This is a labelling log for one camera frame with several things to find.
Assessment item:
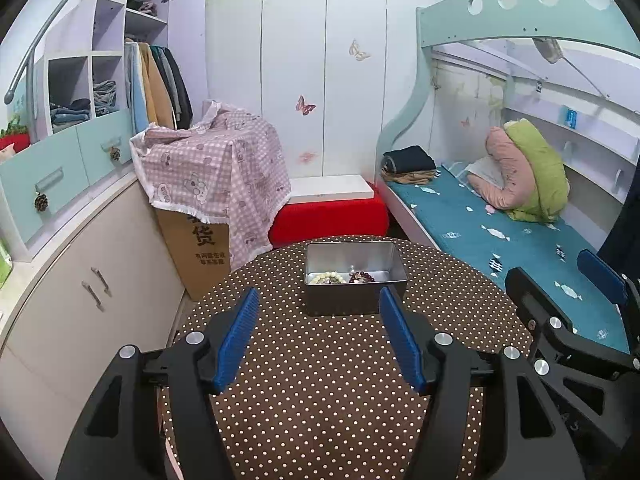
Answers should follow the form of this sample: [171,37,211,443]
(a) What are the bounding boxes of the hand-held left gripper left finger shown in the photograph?
[55,286,262,480]

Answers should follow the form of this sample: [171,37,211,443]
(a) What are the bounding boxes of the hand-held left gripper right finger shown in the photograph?
[377,286,586,480]

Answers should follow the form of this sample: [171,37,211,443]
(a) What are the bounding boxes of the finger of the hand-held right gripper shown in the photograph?
[505,266,640,456]
[576,249,640,331]

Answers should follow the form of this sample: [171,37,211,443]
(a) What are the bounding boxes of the dark metal tin box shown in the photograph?
[303,241,408,317]

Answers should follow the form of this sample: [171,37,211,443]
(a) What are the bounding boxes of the blue printed bed sheet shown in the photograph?
[385,162,631,356]

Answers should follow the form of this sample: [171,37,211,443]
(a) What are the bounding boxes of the brown polka-dot round table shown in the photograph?
[159,234,535,480]

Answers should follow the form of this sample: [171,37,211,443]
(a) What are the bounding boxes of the cardboard box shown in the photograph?
[155,205,232,302]

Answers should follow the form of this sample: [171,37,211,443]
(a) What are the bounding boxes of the green blanket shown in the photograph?
[502,118,571,223]

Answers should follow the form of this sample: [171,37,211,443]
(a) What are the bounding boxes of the pink pillow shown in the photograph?
[472,126,538,211]

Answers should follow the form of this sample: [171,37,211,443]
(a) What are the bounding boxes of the white striped pillow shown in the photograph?
[466,156,506,191]

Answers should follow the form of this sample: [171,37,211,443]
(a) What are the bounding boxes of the red ottoman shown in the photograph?
[267,182,391,248]

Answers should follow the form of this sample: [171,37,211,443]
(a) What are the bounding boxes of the folded tan clothes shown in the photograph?
[382,169,438,186]

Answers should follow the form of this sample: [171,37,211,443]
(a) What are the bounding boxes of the white board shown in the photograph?
[287,175,375,205]

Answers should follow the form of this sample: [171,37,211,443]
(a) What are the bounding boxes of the pink checked cloth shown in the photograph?
[130,100,292,257]

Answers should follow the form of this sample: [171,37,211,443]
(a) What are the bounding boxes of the beige low cabinet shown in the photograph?
[0,175,196,436]

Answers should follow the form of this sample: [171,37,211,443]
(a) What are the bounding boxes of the folded dark clothes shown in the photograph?
[382,146,437,173]

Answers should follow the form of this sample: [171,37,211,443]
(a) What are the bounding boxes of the teal drawer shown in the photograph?
[0,142,91,246]
[77,110,135,186]

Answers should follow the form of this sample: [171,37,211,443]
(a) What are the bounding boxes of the grey clip lamp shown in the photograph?
[532,35,612,102]

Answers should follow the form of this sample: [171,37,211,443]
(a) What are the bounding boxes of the green package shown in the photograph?
[0,237,13,288]

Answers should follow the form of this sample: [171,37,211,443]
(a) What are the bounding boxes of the dark hanging jackets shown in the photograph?
[150,45,193,131]

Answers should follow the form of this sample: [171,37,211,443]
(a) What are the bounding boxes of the tan hanging coat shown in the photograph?
[137,42,176,131]

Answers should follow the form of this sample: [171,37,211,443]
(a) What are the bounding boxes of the light blue hanging garment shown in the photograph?
[125,42,151,133]

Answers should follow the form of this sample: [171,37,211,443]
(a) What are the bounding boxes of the folded grey clothes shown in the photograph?
[92,80,118,117]

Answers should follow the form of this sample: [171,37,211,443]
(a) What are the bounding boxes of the folded blue jeans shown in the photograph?
[50,99,92,126]

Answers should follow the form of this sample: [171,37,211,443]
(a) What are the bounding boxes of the white wardrobe doors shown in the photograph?
[205,0,431,181]

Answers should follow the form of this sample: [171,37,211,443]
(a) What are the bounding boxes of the lilac open shelf unit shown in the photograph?
[30,0,207,136]

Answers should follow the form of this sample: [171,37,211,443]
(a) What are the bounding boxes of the white bed wall shelf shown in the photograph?
[500,105,640,206]

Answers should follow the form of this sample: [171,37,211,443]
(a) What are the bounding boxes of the teal bunk bed frame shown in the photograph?
[375,0,640,261]

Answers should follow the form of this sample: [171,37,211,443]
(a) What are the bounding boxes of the curved grey metal rail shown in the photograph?
[5,0,136,106]

